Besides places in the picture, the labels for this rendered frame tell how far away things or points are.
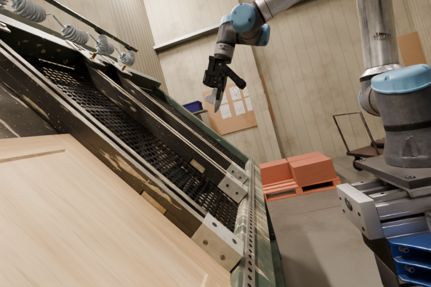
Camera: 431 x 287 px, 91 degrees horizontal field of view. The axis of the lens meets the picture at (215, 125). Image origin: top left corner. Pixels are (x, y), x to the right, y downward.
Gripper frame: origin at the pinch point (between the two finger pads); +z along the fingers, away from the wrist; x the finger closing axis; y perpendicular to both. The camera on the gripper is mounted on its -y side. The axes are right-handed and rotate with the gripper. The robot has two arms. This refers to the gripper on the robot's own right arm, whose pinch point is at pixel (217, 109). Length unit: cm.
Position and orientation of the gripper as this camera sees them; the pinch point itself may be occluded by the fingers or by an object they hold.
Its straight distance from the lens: 83.5
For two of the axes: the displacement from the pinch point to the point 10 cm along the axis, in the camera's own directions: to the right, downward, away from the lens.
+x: -1.5, 0.2, -9.9
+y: -9.7, -2.1, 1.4
